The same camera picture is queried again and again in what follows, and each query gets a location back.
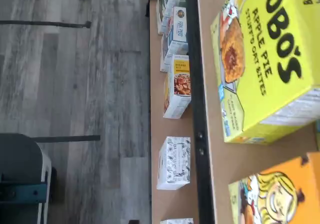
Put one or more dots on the wooden shelf board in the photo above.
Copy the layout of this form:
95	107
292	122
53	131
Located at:
220	159
156	84

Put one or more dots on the teal metal bracket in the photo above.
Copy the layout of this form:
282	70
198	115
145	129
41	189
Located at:
22	192

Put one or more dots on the orange Bobo's box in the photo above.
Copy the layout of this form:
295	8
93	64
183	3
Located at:
287	184

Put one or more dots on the black shelf beam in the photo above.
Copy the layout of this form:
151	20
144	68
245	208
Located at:
197	84

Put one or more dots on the yellow banana nut box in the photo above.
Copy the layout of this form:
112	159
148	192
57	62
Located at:
178	84

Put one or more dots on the blue mix box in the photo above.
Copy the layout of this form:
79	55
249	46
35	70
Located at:
178	26
167	61

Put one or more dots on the white floral print box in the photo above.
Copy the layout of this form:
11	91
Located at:
176	221
175	164

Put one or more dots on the thin black pole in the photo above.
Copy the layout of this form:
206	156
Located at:
45	24
67	138

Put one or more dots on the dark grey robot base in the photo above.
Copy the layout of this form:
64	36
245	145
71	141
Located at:
20	159

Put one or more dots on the green Bobo's apple pie box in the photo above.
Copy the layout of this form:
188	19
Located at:
262	59
318	134

